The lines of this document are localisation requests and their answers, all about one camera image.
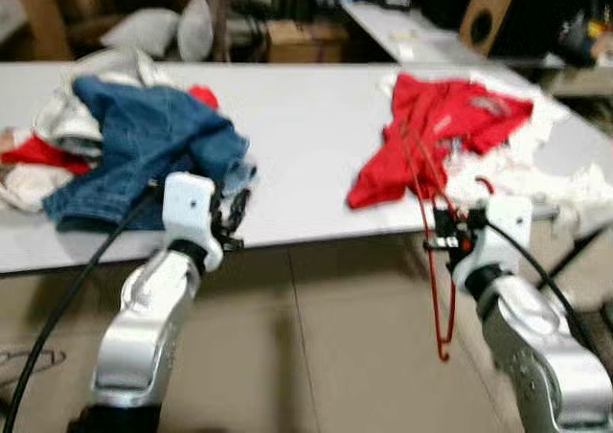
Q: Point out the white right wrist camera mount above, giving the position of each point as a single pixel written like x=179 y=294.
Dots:
x=503 y=227

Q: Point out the white crumpled cloth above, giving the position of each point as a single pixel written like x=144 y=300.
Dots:
x=536 y=179

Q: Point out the red shirt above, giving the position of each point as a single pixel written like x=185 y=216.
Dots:
x=441 y=126

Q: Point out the wooden front black speaker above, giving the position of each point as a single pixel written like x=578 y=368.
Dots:
x=488 y=11

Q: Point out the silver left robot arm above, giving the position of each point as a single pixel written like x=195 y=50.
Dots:
x=144 y=337

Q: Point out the grey pillow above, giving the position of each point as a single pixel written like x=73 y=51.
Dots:
x=144 y=31

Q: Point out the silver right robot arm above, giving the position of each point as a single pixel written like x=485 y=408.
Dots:
x=546 y=356

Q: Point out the red cloth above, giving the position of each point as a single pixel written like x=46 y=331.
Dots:
x=203 y=96
x=38 y=153

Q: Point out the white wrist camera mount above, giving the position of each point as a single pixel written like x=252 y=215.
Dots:
x=187 y=208
x=503 y=227

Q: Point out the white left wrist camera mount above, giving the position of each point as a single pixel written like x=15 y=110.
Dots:
x=187 y=208

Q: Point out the white pillow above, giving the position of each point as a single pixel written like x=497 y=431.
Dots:
x=194 y=31

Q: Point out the white side table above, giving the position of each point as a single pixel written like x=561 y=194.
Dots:
x=402 y=35

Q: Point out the blue denim garment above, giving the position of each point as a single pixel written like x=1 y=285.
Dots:
x=144 y=146

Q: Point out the grey white garment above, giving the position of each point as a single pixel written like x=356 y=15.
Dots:
x=72 y=117

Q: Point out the small cardboard box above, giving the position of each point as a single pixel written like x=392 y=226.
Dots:
x=306 y=42

